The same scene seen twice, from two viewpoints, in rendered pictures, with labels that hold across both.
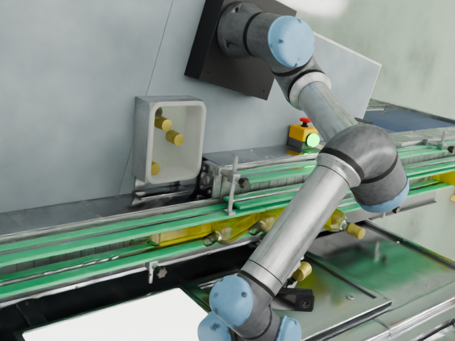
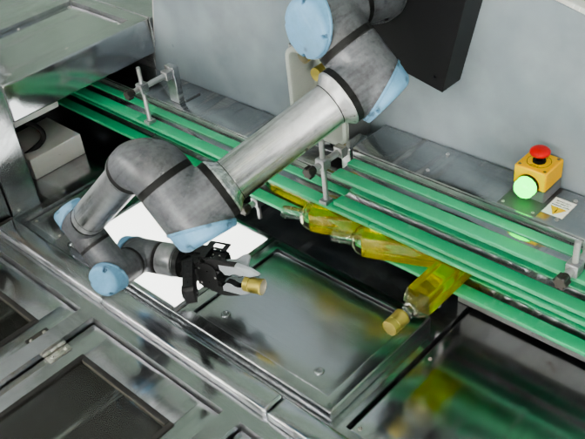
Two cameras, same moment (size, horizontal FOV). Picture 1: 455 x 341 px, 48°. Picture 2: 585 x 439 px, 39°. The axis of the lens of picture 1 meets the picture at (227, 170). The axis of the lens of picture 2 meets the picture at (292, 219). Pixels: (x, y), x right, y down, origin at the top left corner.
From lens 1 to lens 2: 201 cm
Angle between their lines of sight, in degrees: 77
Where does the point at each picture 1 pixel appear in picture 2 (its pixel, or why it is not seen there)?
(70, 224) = (224, 129)
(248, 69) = (400, 39)
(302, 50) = (309, 40)
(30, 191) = (242, 88)
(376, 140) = (125, 159)
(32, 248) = (184, 130)
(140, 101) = not seen: hidden behind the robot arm
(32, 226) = (207, 115)
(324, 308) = (280, 349)
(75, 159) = (268, 75)
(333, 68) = not seen: outside the picture
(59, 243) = (200, 137)
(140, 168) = not seen: hidden behind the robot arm
